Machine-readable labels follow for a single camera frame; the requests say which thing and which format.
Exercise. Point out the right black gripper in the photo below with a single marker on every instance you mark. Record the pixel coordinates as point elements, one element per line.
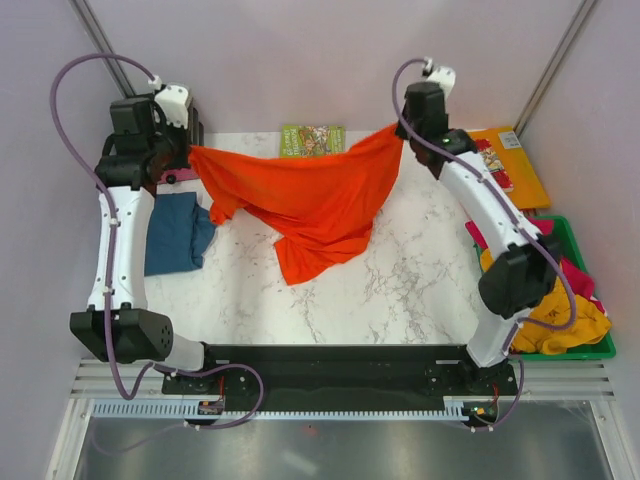
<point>400,130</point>

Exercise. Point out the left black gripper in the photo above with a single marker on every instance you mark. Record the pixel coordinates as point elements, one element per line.
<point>180,133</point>

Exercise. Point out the orange t shirt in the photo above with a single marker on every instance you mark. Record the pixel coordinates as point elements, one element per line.
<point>323,207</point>

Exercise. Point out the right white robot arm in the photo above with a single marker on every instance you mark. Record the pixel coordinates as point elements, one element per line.
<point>525,261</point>

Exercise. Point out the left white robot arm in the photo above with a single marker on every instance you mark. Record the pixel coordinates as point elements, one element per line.
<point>152,134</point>

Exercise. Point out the black pink drawer unit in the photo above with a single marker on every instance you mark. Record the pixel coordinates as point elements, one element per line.
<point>182,140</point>

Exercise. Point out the red comic book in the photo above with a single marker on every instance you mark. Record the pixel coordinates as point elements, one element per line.
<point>494,164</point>

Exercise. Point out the blue folded t shirt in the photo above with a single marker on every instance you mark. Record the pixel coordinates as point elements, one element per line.
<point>179,234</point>

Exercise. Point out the orange folder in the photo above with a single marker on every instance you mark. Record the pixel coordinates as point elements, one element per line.
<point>528,192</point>

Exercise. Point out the green paperback book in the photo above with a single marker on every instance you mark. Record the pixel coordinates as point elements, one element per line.
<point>302,141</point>

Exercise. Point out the magenta t shirt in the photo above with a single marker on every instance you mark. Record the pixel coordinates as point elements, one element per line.
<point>572,262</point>

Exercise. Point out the yellow t shirt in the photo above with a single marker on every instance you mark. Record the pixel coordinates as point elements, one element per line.
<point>590,326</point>

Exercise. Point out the green plastic bin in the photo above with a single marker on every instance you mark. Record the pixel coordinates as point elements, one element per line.
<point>603,350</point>

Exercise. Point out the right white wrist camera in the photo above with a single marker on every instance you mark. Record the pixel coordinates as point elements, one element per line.
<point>443,76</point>

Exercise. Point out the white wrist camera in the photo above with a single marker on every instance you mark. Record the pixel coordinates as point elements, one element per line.
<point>174,99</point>
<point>443,76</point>

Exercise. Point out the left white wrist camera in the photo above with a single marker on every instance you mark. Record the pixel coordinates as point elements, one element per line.
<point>174,99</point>

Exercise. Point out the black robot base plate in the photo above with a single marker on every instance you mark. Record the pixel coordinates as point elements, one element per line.
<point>341,379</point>

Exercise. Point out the white slotted cable duct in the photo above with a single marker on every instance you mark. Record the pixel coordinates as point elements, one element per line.
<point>201,410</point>

